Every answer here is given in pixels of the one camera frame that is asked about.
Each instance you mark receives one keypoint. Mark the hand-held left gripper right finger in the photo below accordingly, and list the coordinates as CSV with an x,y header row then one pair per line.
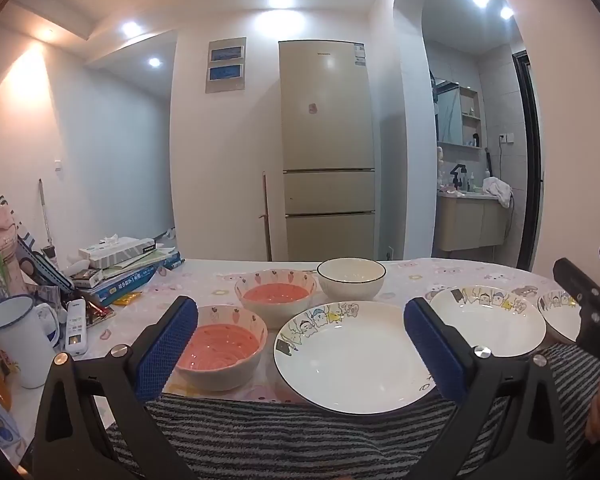
x,y
435,350

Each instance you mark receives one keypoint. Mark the white black-rimmed bowl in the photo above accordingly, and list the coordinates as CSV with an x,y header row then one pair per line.
x,y
350,280

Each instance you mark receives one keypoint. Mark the mirror cabinet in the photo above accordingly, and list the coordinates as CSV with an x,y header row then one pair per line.
x,y
450,115

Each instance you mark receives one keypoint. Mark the grey striped cloth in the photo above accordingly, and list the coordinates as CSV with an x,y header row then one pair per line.
x,y
305,440

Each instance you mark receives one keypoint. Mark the wooden stick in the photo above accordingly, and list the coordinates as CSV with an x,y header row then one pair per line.
x,y
266,230

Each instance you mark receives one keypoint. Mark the grey wall panel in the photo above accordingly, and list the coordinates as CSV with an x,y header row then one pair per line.
x,y
225,65

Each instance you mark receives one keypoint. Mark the grey striped tissue box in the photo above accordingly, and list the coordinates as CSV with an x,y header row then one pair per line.
x,y
120,252

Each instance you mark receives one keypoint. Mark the white remote control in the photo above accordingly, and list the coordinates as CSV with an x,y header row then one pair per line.
x,y
76,327

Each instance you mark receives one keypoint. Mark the white towel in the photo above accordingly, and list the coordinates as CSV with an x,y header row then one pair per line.
x,y
497,190

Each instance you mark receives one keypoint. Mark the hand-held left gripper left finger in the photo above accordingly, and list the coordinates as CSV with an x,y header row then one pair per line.
x,y
170,345

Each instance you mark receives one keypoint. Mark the white cartoon cat plate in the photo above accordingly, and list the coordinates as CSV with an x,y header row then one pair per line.
x,y
500,330
555,317
350,360

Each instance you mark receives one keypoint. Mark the pink strawberry bowl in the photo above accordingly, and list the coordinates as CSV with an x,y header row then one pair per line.
x,y
220,345
277,292

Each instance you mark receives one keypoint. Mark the pink printed tablecloth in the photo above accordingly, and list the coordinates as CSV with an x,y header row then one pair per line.
x,y
220,280

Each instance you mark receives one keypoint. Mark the white enamel mug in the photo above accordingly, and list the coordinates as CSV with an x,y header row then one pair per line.
x,y
15,345

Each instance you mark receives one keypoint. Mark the beige vanity cabinet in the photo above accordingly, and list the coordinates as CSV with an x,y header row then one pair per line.
x,y
470,225

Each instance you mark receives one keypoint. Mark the white kettle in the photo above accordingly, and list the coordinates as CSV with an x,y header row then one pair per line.
x,y
49,322

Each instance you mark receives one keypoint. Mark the black door frame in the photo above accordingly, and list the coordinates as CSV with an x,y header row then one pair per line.
x,y
527,160

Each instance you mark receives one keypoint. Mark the beige refrigerator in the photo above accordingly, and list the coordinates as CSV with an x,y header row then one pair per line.
x,y
325,135

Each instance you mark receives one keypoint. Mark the beige plush toy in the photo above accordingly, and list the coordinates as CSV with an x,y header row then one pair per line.
x,y
440,162

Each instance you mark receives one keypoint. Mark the black faucet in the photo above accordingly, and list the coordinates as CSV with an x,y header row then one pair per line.
x,y
459,177

